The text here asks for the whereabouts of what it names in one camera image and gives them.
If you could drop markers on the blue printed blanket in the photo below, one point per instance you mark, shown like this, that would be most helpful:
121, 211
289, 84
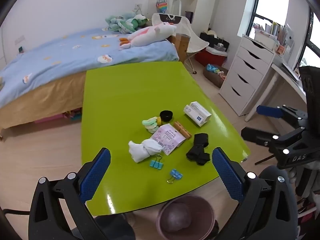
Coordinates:
62, 52

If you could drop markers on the black sock bundle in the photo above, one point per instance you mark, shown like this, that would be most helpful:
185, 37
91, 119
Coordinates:
198, 151

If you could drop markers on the wooden clothespin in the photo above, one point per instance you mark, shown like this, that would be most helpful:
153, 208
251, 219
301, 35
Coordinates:
186, 134
179, 128

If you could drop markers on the white folding chair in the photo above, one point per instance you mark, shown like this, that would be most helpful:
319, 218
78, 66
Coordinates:
192, 40

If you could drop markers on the white medicine box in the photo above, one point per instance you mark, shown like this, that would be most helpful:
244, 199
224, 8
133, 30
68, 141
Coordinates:
197, 113

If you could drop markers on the white desk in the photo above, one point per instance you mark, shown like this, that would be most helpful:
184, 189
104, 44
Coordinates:
282, 76

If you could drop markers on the wall switch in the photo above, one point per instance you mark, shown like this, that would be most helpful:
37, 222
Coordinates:
20, 40

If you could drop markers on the colourful toy blocks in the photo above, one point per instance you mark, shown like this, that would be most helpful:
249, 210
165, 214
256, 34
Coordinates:
73, 113

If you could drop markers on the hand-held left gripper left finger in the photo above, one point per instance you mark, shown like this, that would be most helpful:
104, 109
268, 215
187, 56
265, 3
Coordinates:
96, 172

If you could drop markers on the brown basket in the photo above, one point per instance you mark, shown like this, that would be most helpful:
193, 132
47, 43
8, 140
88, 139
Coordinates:
212, 77

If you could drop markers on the wooden nightstand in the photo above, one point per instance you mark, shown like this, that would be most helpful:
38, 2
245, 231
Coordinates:
181, 45

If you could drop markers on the white pink plush toy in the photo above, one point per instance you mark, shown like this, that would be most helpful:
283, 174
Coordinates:
147, 33

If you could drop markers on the purple box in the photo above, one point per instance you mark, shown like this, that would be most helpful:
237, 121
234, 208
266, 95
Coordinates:
189, 15

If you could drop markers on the teal plush toy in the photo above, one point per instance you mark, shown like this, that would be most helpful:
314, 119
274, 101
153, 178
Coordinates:
115, 21

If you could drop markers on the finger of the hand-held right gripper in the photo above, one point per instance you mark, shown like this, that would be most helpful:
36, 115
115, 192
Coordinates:
268, 111
255, 135

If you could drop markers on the rainbow bag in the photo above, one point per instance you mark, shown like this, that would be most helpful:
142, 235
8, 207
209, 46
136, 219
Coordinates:
161, 7

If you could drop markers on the bed with tan skirt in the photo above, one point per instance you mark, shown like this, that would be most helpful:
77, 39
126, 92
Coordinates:
37, 105

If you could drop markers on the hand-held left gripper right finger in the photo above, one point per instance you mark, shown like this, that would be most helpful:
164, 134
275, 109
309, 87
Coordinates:
228, 172

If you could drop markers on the blue binder clip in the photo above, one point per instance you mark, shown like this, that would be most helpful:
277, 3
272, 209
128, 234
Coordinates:
176, 174
155, 164

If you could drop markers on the person's left leg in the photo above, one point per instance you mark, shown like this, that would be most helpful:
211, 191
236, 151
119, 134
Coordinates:
112, 228

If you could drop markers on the pink box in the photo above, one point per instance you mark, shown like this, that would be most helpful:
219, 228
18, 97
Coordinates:
48, 118

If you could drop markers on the row of books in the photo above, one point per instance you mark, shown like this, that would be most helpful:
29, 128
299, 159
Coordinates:
272, 33

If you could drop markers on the pink waste bin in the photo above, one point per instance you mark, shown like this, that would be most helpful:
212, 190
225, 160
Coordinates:
186, 217

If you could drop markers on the white sock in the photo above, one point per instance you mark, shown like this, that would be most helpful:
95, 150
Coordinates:
145, 150

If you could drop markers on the purple printed packet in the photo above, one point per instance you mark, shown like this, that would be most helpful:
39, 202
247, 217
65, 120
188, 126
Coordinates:
167, 138

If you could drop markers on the window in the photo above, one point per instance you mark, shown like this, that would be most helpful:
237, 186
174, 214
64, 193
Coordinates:
272, 0

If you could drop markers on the red storage box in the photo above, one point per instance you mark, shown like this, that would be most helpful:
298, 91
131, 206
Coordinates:
210, 58

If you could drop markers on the black bag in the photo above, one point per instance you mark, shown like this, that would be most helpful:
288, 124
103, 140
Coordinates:
212, 41

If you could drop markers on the green striped plush toy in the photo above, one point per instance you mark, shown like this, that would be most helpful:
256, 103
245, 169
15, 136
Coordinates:
130, 25

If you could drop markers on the white drawer chest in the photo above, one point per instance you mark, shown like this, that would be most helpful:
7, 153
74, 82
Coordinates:
246, 75

